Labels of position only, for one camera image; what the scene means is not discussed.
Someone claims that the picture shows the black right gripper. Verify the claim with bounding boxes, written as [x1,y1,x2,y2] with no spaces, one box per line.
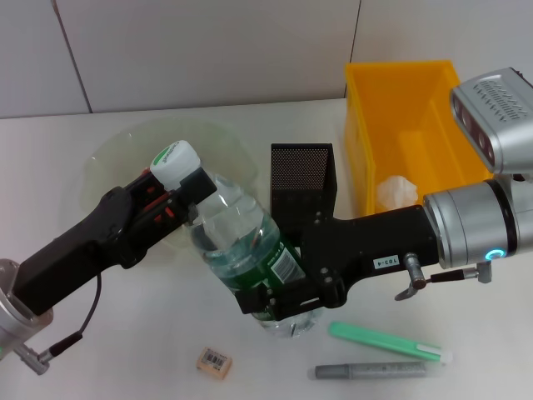
[235,203,441,323]

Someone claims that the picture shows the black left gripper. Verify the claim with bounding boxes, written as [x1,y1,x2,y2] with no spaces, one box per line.
[17,168,219,317]

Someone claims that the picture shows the clear water bottle green label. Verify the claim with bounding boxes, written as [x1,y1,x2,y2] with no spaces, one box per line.
[149,140,326,339]

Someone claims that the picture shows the green pen with clear cap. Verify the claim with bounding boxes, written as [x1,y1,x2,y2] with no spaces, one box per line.
[327,320,454,363]

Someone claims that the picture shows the white paper ball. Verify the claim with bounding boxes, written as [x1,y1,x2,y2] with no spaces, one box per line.
[376,174,421,209]

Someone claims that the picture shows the translucent green wavy fruit plate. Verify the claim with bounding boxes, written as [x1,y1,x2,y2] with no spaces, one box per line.
[81,117,259,252]

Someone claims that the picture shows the black mesh pen holder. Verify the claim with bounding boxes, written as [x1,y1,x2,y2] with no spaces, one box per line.
[270,142,337,251]

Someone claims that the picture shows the beige eraser with barcode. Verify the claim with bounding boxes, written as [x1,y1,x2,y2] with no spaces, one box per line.
[195,345,233,381]

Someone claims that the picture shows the grey marker pen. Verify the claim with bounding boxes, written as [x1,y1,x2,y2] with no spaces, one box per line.
[307,360,443,381]

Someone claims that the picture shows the yellow plastic bin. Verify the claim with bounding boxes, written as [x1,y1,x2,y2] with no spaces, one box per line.
[343,59,496,218]

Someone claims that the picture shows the right wrist cable with plug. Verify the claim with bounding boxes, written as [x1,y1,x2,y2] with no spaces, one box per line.
[394,252,495,302]

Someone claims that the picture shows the wrist cable with plug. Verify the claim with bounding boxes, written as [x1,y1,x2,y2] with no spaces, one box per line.
[394,252,495,302]
[39,272,103,364]

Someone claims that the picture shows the left wrist cable with plug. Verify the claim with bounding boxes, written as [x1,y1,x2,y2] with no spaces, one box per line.
[39,272,103,364]

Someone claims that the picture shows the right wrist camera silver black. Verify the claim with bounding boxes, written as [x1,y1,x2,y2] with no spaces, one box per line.
[449,66,533,176]

